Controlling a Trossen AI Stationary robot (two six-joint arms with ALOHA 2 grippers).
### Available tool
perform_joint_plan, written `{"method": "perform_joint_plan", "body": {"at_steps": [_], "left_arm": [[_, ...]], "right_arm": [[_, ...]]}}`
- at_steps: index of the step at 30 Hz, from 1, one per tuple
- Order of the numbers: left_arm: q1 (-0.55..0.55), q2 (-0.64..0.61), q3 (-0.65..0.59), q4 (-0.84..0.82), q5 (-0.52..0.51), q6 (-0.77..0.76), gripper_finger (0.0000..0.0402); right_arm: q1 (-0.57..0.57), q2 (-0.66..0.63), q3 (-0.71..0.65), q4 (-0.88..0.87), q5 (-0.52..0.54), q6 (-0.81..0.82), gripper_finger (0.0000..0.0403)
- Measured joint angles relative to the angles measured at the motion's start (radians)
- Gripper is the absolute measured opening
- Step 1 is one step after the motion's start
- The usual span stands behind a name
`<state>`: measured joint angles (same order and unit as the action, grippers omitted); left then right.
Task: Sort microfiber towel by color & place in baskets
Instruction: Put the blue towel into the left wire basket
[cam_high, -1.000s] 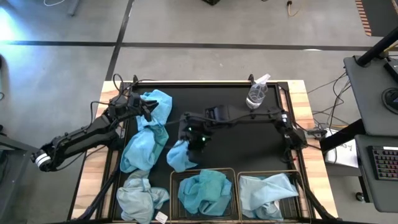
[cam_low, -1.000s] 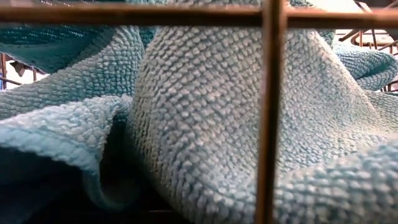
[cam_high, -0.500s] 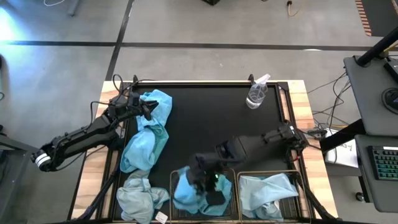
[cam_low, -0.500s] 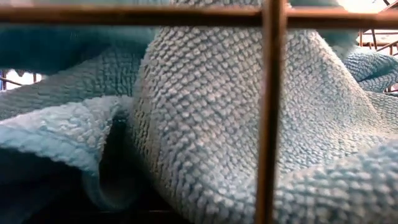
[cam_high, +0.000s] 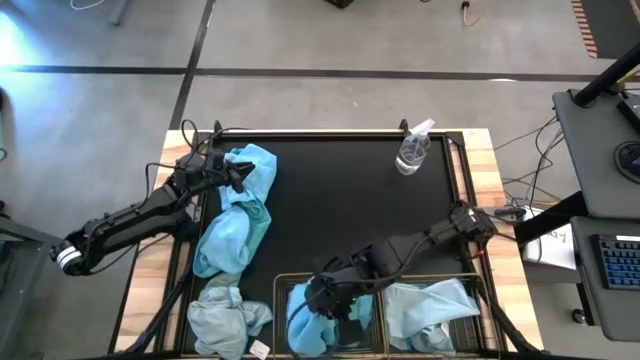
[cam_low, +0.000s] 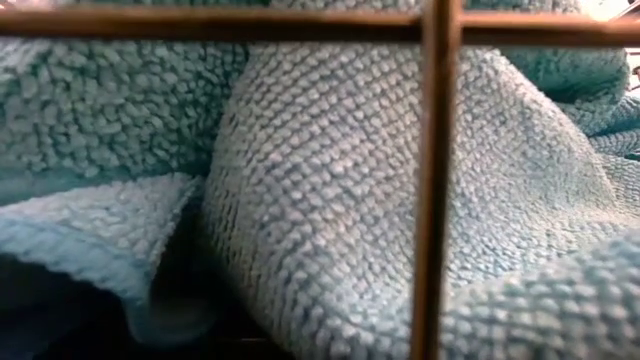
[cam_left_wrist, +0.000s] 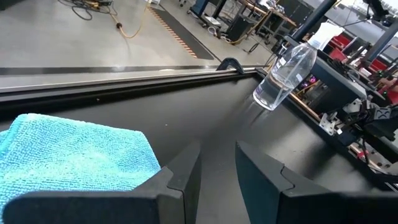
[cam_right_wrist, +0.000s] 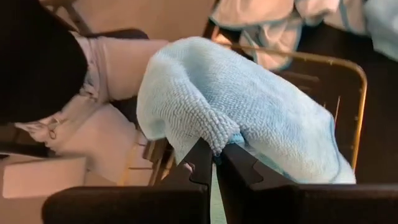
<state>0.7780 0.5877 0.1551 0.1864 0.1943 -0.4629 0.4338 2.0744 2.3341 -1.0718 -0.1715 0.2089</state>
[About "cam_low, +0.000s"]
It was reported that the gold wire basket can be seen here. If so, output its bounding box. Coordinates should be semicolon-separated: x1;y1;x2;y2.
0;0;640;360

